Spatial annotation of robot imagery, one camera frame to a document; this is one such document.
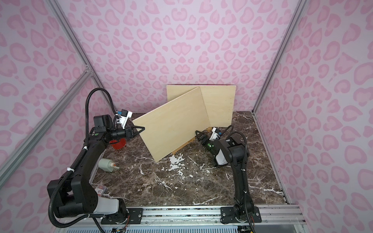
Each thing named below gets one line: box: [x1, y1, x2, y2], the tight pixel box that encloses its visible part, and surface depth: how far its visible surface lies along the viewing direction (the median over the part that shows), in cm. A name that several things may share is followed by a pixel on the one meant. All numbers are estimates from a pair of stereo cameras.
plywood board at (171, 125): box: [132, 86, 211, 163], surface depth 86 cm
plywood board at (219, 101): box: [166, 84, 237, 128], surface depth 98 cm
